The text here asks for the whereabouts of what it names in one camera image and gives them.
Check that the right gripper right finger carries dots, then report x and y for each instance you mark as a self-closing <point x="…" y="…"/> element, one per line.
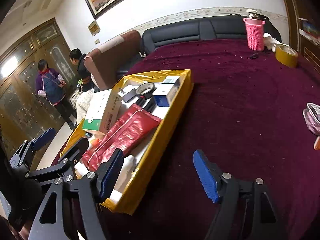
<point x="245" y="209"/>

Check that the yellow tape roll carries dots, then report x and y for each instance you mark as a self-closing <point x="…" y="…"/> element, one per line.
<point x="286" y="55"/>

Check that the black leather sofa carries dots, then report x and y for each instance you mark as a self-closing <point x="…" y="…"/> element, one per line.
<point x="200" y="32"/>

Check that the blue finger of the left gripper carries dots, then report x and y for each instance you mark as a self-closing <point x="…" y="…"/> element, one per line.
<point x="42" y="140"/>

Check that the pink knitted bottle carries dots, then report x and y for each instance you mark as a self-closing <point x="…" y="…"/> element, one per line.
<point x="255" y="30"/>

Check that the blue white small box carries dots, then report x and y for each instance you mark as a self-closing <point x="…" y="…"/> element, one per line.
<point x="166" y="91"/>

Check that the white cloth toy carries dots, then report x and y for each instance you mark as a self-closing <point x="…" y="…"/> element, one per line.
<point x="270" y="43"/>

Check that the person in purple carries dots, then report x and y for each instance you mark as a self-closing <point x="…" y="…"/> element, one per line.
<point x="50" y="85"/>

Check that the yellow tray box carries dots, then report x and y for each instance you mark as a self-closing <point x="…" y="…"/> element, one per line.
<point x="149" y="151"/>

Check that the wooden shelf cabinet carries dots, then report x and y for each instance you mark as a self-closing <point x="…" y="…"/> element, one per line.
<point x="303" y="22"/>

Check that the white green medicine box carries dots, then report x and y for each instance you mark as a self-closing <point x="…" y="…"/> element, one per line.
<point x="102" y="112"/>

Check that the small gold wall plaque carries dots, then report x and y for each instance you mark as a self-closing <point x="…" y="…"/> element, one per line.
<point x="94" y="28"/>

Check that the red foil packet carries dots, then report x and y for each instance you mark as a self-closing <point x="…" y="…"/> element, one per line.
<point x="127" y="132"/>

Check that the maroon table cloth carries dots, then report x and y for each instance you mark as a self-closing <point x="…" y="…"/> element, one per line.
<point x="246" y="116"/>

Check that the white small bottle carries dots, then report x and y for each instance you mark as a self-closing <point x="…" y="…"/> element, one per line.
<point x="123" y="178"/>

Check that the small black clip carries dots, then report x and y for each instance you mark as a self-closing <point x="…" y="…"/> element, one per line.
<point x="254" y="56"/>

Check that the ornate wooden door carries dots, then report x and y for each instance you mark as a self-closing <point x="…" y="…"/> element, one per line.
<point x="24" y="114"/>

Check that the pink white plastic container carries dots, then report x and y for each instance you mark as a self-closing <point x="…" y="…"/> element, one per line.
<point x="311" y="116"/>

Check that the black marker pen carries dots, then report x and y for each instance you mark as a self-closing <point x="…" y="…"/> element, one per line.
<point x="148" y="104"/>

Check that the black tape roll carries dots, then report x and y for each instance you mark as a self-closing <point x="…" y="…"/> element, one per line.
<point x="145" y="90"/>

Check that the white orange medicine box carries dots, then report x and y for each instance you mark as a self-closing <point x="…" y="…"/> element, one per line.
<point x="316" y="145"/>

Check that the person in black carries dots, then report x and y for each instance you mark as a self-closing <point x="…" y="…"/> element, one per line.
<point x="77" y="59"/>

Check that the brown armchair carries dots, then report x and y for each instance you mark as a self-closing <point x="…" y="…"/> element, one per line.
<point x="108" y="62"/>

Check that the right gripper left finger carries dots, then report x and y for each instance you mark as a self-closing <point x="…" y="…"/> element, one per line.
<point x="54" y="219"/>

